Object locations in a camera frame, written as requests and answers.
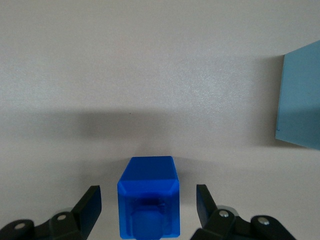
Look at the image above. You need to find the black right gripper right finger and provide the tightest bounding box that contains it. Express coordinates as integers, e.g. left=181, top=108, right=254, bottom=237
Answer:
left=190, top=184, right=298, bottom=240

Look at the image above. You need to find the blue plastic block part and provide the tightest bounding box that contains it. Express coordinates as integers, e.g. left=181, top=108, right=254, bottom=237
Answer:
left=116, top=155, right=182, bottom=240

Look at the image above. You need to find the gray square socket base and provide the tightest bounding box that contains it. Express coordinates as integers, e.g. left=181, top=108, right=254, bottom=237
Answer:
left=274, top=39, right=320, bottom=151

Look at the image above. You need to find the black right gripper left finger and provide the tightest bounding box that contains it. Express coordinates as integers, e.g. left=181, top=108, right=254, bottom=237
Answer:
left=0, top=184, right=103, bottom=240

